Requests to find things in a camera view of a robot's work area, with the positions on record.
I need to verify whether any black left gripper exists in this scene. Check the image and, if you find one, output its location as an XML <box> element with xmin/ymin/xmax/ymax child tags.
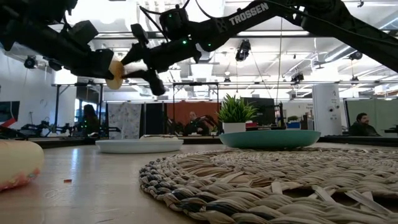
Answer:
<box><xmin>46</xmin><ymin>30</ymin><xmax>115</xmax><ymax>80</ymax></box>

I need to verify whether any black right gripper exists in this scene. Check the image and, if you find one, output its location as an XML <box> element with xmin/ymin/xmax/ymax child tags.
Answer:
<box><xmin>120</xmin><ymin>23</ymin><xmax>203</xmax><ymax>96</ymax></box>

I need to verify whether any large orange glazed donut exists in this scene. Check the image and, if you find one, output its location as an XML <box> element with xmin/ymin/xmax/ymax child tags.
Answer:
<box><xmin>0</xmin><ymin>139</ymin><xmax>45</xmax><ymax>192</ymax></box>
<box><xmin>104</xmin><ymin>60</ymin><xmax>126</xmax><ymax>91</ymax></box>

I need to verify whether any person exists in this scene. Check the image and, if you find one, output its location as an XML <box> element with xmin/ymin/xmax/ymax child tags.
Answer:
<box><xmin>348</xmin><ymin>112</ymin><xmax>382</xmax><ymax>138</ymax></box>
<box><xmin>185</xmin><ymin>111</ymin><xmax>210</xmax><ymax>136</ymax></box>
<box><xmin>81</xmin><ymin>104</ymin><xmax>101</xmax><ymax>138</ymax></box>

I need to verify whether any light blue plate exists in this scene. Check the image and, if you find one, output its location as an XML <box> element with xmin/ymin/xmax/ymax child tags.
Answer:
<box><xmin>95</xmin><ymin>138</ymin><xmax>185</xmax><ymax>154</ymax></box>

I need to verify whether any small potted green plant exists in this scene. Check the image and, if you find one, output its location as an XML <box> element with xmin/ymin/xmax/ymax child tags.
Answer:
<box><xmin>216</xmin><ymin>93</ymin><xmax>259</xmax><ymax>134</ymax></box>

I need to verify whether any black monitor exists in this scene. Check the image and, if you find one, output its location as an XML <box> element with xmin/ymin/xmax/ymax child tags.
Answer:
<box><xmin>241</xmin><ymin>96</ymin><xmax>277</xmax><ymax>129</ymax></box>

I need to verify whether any teal plate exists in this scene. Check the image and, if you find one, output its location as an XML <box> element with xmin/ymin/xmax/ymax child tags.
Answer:
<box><xmin>218</xmin><ymin>129</ymin><xmax>322</xmax><ymax>149</ymax></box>

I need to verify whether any round woven placemat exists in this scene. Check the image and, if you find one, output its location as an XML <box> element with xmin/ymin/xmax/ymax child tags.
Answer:
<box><xmin>138</xmin><ymin>147</ymin><xmax>398</xmax><ymax>224</ymax></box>

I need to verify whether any white column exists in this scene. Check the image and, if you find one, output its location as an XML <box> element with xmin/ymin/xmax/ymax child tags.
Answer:
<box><xmin>312</xmin><ymin>83</ymin><xmax>343</xmax><ymax>137</ymax></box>

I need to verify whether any green partition panel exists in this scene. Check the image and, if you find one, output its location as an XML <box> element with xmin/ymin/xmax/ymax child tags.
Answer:
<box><xmin>345</xmin><ymin>98</ymin><xmax>398</xmax><ymax>136</ymax></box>

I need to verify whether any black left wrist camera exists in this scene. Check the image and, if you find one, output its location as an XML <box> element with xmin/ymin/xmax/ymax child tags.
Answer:
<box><xmin>67</xmin><ymin>20</ymin><xmax>100</xmax><ymax>43</ymax></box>

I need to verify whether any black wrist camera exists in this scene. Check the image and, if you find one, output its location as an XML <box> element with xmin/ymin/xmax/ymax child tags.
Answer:
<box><xmin>159</xmin><ymin>4</ymin><xmax>190</xmax><ymax>32</ymax></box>
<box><xmin>67</xmin><ymin>20</ymin><xmax>100</xmax><ymax>43</ymax></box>

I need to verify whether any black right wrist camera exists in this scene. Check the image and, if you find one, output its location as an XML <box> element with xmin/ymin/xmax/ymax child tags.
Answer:
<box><xmin>159</xmin><ymin>4</ymin><xmax>190</xmax><ymax>32</ymax></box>

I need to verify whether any black overhead camera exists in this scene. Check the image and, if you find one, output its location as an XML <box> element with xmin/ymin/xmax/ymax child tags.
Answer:
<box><xmin>234</xmin><ymin>39</ymin><xmax>252</xmax><ymax>62</ymax></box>
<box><xmin>290</xmin><ymin>72</ymin><xmax>305</xmax><ymax>84</ymax></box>
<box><xmin>348</xmin><ymin>50</ymin><xmax>363</xmax><ymax>62</ymax></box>
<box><xmin>23</xmin><ymin>55</ymin><xmax>39</xmax><ymax>70</ymax></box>

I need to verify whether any black aluminium table frame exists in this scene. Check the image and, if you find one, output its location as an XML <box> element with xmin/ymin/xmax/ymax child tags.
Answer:
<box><xmin>0</xmin><ymin>134</ymin><xmax>398</xmax><ymax>149</ymax></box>

